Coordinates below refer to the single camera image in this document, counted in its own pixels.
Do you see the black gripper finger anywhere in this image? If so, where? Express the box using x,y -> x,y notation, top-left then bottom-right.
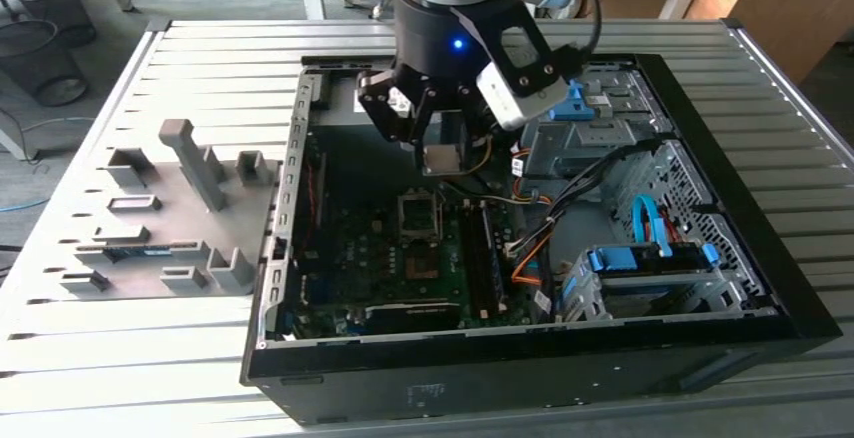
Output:
355,70 -> 440,175
457,83 -> 487,173

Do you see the silver CPU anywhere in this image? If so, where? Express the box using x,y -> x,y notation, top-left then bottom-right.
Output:
420,143 -> 472,178

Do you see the metal socket cover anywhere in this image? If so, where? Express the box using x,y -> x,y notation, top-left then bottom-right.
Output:
395,187 -> 447,240

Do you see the CPU socket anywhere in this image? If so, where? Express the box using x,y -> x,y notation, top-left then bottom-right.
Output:
403,238 -> 443,283

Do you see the grey power supply unit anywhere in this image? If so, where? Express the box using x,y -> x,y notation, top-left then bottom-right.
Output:
312,75 -> 445,179

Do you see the metal disk bay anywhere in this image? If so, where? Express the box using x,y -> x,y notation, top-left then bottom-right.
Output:
519,70 -> 675,182
556,242 -> 762,322

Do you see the green motherboard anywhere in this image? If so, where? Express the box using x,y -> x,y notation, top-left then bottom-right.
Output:
289,177 -> 555,339

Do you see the hard disk in blue carrier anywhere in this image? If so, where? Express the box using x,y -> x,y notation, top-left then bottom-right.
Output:
584,242 -> 720,277

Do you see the grey parts rack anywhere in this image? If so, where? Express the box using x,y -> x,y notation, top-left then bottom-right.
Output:
57,118 -> 281,297

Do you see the black graphics card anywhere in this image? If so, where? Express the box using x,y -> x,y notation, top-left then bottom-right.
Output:
363,299 -> 463,335

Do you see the blue RAM stick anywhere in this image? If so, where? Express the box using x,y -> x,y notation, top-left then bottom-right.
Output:
99,245 -> 177,261

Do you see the black mesh waste bin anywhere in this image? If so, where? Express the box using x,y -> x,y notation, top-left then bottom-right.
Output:
0,17 -> 91,108

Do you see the black PC case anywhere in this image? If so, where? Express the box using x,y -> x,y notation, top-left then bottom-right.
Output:
237,51 -> 843,427

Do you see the wooden cabinet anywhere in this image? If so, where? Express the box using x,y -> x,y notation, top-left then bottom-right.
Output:
686,0 -> 854,87

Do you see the yellow wire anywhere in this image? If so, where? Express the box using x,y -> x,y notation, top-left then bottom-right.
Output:
465,132 -> 496,178

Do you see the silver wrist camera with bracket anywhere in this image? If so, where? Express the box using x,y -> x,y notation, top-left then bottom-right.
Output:
452,2 -> 580,132

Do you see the black cable bundle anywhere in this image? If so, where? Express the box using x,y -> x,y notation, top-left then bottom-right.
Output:
543,138 -> 672,239

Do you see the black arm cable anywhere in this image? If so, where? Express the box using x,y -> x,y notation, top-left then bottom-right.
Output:
572,0 -> 607,59

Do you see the orange wire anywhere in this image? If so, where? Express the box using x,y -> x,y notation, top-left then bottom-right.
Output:
510,235 -> 555,287

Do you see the blue flat wire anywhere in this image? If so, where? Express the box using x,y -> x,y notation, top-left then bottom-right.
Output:
630,193 -> 672,259

